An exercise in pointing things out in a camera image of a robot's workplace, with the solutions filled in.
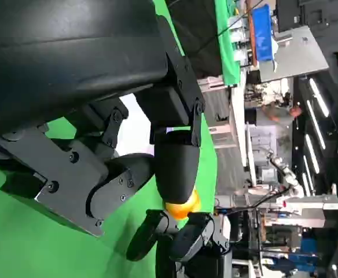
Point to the person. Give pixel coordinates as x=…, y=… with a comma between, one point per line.
x=279, y=112

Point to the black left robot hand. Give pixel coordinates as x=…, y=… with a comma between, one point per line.
x=70, y=58

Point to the long ceiling light strip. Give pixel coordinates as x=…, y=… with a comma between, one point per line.
x=319, y=97
x=316, y=124

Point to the black curtain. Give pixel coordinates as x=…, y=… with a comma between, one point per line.
x=198, y=34

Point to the aluminium beam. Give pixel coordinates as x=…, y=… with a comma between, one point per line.
x=302, y=201

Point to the green table cloth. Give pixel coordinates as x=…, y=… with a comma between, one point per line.
x=27, y=246

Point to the hanging green fabric sheet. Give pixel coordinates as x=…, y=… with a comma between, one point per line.
x=229, y=58

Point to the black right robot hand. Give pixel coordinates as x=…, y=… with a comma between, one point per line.
x=192, y=240

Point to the white desk frame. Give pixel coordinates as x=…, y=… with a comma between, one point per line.
x=240, y=130

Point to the blue plastic bin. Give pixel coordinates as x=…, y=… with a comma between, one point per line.
x=263, y=32

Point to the black monitor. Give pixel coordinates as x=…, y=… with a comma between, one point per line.
x=287, y=14

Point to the grey flat board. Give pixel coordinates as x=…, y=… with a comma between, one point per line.
x=299, y=55

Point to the lilac plate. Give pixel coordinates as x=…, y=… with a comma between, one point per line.
x=134, y=124

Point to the orange and white toy bread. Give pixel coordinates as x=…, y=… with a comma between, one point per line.
x=184, y=210

